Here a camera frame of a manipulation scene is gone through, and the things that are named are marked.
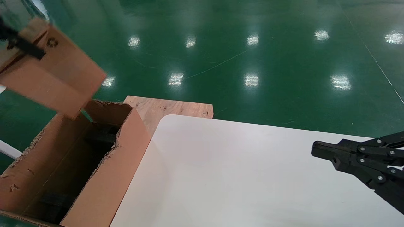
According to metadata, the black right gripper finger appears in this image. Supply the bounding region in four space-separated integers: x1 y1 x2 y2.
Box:
311 132 404 160
311 151 404 215

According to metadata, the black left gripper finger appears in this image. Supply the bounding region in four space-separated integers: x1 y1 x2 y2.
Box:
0 27 46 61

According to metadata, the small cardboard box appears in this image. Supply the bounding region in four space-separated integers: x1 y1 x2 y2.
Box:
0 17 107 120

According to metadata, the large cardboard box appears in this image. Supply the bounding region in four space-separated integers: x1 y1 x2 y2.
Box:
0 99 152 227

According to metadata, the wooden pallet board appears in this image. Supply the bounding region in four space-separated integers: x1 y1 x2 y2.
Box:
123 96 214 138

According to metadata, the white metal frame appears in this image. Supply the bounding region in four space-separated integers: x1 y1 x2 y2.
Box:
0 140 22 160

